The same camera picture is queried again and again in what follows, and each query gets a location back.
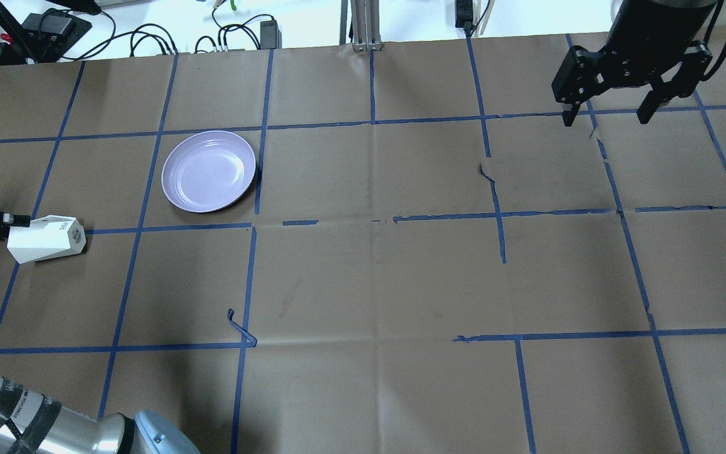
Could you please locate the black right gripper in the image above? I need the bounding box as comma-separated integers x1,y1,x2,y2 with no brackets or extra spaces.
552,1,717,127

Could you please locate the white faceted cup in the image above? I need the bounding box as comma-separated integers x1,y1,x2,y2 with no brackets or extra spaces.
6,215,87,264

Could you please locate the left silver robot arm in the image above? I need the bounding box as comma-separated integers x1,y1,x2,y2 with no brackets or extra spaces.
0,210,198,453

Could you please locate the lavender round plate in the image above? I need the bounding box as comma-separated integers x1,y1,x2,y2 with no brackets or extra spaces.
161,131,258,213

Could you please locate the brown paper table cover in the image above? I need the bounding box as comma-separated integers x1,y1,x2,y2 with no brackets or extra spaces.
0,34,726,453

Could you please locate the black power adapter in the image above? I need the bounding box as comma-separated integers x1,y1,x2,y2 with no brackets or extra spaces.
258,18,282,50

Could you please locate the aluminium frame post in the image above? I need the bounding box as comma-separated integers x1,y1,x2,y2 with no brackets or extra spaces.
339,1,383,52

